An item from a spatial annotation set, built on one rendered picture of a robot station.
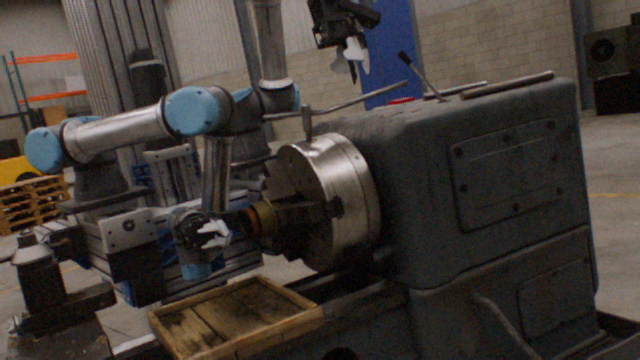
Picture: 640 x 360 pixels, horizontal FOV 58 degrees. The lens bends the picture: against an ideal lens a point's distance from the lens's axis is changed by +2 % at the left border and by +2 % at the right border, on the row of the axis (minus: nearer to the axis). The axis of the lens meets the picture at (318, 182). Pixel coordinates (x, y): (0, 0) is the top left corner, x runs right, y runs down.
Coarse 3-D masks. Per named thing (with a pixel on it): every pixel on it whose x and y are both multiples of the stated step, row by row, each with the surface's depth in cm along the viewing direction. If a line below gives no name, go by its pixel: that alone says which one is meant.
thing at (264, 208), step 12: (252, 204) 129; (264, 204) 129; (276, 204) 131; (240, 216) 131; (252, 216) 127; (264, 216) 127; (276, 216) 128; (240, 228) 132; (252, 228) 126; (264, 228) 127; (276, 228) 128
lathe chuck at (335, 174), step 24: (288, 144) 132; (312, 144) 130; (336, 144) 130; (288, 168) 135; (312, 168) 124; (336, 168) 125; (312, 192) 127; (336, 192) 122; (360, 192) 125; (360, 216) 125; (312, 240) 133; (336, 240) 124; (360, 240) 128; (312, 264) 137; (336, 264) 131
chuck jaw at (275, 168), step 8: (272, 160) 138; (264, 168) 138; (272, 168) 137; (280, 168) 137; (264, 176) 139; (272, 176) 136; (280, 176) 136; (264, 184) 135; (272, 184) 134; (280, 184) 135; (288, 184) 136; (264, 192) 133; (272, 192) 133; (280, 192) 134; (288, 192) 135; (296, 192) 135; (272, 200) 132; (280, 200) 134; (288, 200) 136
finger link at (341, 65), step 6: (342, 48) 134; (336, 54) 134; (342, 54) 135; (336, 60) 134; (342, 60) 135; (348, 60) 134; (330, 66) 133; (336, 66) 134; (342, 66) 135; (348, 66) 135; (354, 66) 135; (336, 72) 134; (342, 72) 135; (348, 72) 135; (354, 72) 135; (354, 78) 135
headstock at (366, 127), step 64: (320, 128) 155; (384, 128) 126; (448, 128) 128; (512, 128) 137; (576, 128) 148; (384, 192) 130; (448, 192) 130; (512, 192) 138; (576, 192) 149; (384, 256) 137; (448, 256) 129
